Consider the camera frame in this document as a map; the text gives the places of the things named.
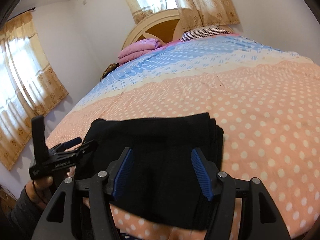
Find beige curtain side window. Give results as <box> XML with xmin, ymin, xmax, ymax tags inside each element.
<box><xmin>1</xmin><ymin>11</ymin><xmax>68</xmax><ymax>170</ymax></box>

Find person's left hand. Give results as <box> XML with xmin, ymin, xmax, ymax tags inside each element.
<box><xmin>22</xmin><ymin>166</ymin><xmax>75</xmax><ymax>211</ymax></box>

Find cream wooden headboard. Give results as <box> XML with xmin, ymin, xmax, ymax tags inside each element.
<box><xmin>121</xmin><ymin>8</ymin><xmax>234</xmax><ymax>51</ymax></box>

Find polka dot bedspread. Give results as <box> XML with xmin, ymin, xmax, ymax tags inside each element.
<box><xmin>47</xmin><ymin>35</ymin><xmax>319</xmax><ymax>237</ymax></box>

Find striped pillow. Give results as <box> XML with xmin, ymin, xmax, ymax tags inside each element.
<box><xmin>181</xmin><ymin>25</ymin><xmax>232</xmax><ymax>42</ymax></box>

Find brown patterned cushion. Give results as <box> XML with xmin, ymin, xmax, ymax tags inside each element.
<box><xmin>100</xmin><ymin>63</ymin><xmax>120</xmax><ymax>81</ymax></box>

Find black cable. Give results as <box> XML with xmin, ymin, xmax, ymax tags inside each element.
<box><xmin>31</xmin><ymin>178</ymin><xmax>49</xmax><ymax>207</ymax></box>

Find left forearm dark sleeve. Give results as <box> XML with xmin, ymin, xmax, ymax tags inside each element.
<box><xmin>7</xmin><ymin>187</ymin><xmax>43</xmax><ymax>239</ymax></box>

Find black pants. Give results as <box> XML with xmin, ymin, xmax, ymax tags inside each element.
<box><xmin>75</xmin><ymin>113</ymin><xmax>224</xmax><ymax>230</ymax></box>

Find folded pink blanket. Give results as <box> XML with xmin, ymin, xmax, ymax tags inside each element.
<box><xmin>118</xmin><ymin>38</ymin><xmax>162</xmax><ymax>64</ymax></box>

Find beige curtain behind headboard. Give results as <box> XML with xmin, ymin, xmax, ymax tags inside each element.
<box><xmin>125</xmin><ymin>0</ymin><xmax>240</xmax><ymax>31</ymax></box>

